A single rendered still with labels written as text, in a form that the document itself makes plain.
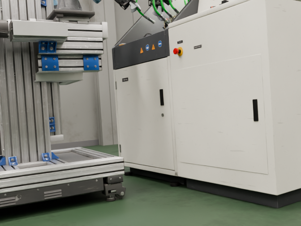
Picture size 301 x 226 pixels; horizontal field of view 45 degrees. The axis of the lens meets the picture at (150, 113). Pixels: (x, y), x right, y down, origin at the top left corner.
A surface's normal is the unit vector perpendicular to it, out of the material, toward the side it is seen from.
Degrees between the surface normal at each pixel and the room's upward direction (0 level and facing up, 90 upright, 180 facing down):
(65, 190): 90
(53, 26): 90
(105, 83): 90
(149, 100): 90
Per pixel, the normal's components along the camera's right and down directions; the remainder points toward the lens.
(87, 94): 0.45, -0.01
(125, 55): -0.82, 0.07
